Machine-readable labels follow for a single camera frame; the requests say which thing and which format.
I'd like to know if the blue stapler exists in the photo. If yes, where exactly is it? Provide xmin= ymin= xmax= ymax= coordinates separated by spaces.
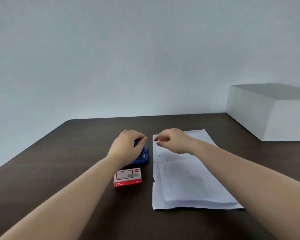
xmin=130 ymin=138 xmax=150 ymax=165

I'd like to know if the person's left hand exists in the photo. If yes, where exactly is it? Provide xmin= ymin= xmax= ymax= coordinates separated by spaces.
xmin=107 ymin=130 xmax=147 ymax=169

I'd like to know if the person's right hand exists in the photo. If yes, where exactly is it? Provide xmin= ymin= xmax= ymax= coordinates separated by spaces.
xmin=154 ymin=128 xmax=199 ymax=156

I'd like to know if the large white box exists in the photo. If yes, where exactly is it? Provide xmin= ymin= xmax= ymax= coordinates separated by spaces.
xmin=226 ymin=83 xmax=300 ymax=142

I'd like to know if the red and white staple box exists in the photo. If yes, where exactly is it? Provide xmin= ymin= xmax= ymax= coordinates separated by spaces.
xmin=113 ymin=167 xmax=143 ymax=188

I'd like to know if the person's right forearm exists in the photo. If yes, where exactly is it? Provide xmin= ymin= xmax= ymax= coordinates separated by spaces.
xmin=193 ymin=141 xmax=300 ymax=240

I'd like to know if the person's left forearm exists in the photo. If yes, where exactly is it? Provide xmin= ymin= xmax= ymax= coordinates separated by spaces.
xmin=0 ymin=156 xmax=127 ymax=240

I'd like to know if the white paper stack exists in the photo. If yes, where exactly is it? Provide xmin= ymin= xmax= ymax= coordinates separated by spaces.
xmin=152 ymin=129 xmax=244 ymax=211

